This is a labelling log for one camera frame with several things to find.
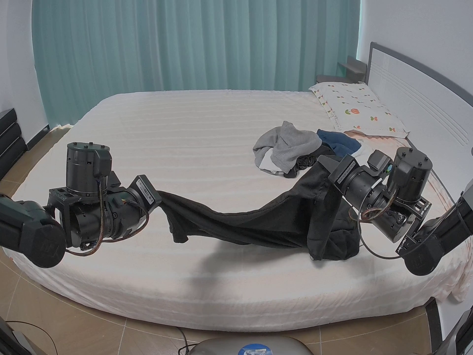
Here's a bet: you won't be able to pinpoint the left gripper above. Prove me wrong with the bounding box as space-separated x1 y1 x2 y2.
102 175 162 239

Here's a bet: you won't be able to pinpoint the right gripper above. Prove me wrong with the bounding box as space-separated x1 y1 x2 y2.
317 155 393 214

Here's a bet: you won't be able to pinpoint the black trousers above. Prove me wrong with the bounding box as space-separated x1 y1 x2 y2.
158 163 361 262

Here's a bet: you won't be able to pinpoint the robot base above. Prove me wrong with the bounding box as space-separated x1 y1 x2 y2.
188 337 309 355

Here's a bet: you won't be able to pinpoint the bed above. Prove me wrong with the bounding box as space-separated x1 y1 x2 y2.
0 42 473 343

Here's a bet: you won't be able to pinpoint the black patterned garment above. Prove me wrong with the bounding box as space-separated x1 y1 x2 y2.
284 143 346 179

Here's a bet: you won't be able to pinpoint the dark blue garment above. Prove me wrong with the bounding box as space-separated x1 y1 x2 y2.
317 128 362 155

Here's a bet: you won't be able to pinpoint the grey garment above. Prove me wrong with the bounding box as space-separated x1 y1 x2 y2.
253 121 322 173

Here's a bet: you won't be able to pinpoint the white garment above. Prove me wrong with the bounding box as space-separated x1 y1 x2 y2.
257 153 286 175

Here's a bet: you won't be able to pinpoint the white printed pillow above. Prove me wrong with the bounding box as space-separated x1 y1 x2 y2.
308 82 409 138

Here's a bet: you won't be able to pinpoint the grey bedside table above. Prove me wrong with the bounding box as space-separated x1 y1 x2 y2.
316 55 367 86

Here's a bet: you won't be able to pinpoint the dark grey chest of drawers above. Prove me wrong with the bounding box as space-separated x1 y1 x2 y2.
0 107 29 181

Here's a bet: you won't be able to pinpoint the blue-green curtain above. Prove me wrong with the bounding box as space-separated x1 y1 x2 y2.
31 0 364 128

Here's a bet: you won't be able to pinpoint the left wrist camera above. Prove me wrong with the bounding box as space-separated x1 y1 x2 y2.
109 170 128 194

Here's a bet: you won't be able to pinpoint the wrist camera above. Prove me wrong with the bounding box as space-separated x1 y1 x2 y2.
364 149 393 180
109 170 128 194

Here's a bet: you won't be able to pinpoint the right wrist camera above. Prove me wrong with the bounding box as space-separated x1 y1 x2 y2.
364 149 393 180

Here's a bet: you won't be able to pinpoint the black cable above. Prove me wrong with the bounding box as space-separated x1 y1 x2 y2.
176 325 201 355
347 197 408 261
0 319 53 349

